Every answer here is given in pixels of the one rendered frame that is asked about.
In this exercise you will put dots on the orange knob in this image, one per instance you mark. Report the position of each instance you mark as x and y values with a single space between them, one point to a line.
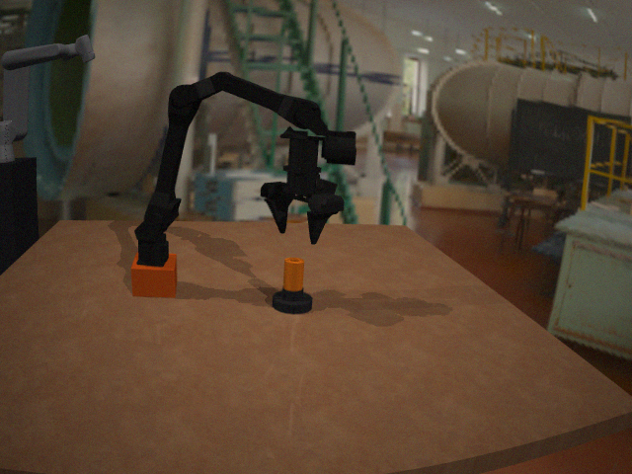
293 274

